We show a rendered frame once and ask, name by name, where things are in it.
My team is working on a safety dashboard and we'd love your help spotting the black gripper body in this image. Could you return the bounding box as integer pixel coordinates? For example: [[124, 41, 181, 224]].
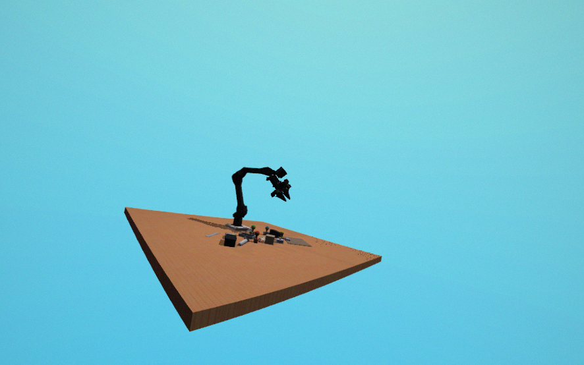
[[271, 180, 291, 197]]

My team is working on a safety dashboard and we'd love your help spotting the tan cube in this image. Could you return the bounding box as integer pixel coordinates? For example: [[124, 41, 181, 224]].
[[265, 234, 275, 245]]

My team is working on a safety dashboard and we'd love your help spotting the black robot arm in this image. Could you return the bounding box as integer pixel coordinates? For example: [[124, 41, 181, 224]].
[[231, 167, 289, 227]]

